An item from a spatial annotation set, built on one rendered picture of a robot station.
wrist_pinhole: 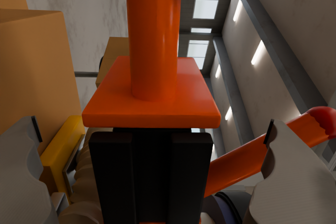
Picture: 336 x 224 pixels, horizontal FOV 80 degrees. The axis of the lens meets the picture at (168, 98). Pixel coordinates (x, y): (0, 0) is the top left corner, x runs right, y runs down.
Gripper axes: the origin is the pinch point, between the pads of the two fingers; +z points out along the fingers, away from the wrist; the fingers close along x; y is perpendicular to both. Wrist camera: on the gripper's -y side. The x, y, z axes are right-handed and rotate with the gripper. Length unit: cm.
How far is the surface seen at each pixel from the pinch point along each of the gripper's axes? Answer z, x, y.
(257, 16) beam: 549, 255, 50
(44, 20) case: 15.5, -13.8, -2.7
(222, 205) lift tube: 5.2, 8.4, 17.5
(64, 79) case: 17.1, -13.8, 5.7
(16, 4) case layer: 74, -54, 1
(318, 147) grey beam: 180, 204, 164
